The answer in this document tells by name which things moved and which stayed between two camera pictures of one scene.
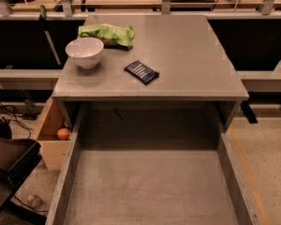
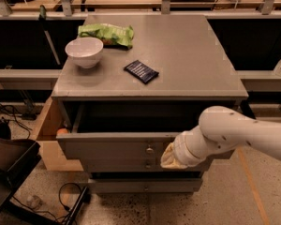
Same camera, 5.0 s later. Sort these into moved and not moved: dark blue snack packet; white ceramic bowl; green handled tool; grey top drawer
Moved: grey top drawer
Not moved: green handled tool; white ceramic bowl; dark blue snack packet
